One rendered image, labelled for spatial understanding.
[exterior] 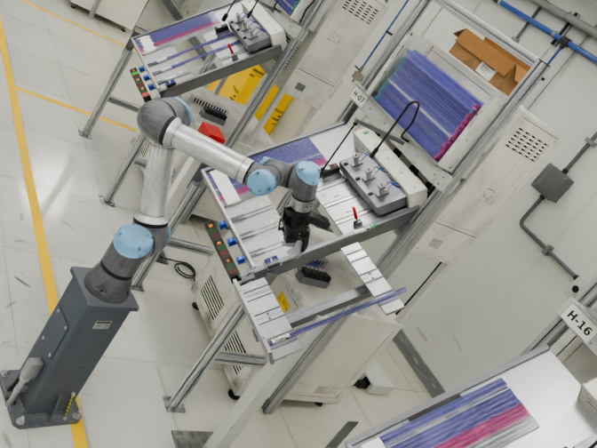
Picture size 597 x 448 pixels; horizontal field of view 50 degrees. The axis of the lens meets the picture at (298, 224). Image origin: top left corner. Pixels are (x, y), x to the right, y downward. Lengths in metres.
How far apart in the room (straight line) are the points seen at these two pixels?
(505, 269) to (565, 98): 1.07
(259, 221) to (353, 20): 1.58
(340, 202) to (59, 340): 1.20
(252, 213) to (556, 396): 1.33
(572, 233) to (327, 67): 1.67
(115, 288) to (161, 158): 0.44
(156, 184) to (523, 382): 1.30
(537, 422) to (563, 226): 2.03
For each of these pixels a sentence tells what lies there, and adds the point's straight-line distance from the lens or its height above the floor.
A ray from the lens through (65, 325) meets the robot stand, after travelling 2.25.
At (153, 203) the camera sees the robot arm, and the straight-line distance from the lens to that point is 2.16.
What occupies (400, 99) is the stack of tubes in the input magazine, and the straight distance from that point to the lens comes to 2.79.
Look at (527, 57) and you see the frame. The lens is 2.58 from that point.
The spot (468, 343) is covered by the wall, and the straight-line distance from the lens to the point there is 4.13.
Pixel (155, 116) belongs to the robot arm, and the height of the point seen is 1.14.
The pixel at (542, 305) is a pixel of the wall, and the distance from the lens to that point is 3.91.
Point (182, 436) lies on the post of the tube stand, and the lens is 2.72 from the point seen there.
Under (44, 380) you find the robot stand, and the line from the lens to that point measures 2.37.
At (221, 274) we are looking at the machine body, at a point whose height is 0.30.
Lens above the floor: 1.81
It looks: 21 degrees down
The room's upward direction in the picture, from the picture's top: 35 degrees clockwise
